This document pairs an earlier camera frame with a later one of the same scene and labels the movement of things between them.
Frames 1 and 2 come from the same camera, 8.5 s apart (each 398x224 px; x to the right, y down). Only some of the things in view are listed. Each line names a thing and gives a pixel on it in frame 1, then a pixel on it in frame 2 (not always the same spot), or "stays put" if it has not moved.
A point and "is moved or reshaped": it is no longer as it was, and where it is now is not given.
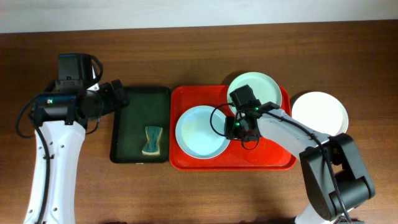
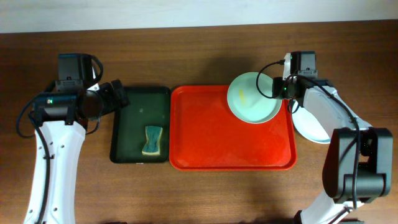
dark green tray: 147,107 stays put
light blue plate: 201,132 is moved or reshaped
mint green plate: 265,88 stays put
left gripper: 114,103 stays put
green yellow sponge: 151,147 stays put
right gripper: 230,134 → 276,83
